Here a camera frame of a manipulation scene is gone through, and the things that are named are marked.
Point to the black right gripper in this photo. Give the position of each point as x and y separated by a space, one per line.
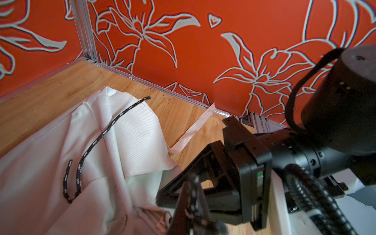
246 175

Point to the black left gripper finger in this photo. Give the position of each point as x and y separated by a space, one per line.
192 215

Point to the white student backpack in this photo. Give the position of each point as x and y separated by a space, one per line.
94 170

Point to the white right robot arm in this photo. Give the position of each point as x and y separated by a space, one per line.
331 116

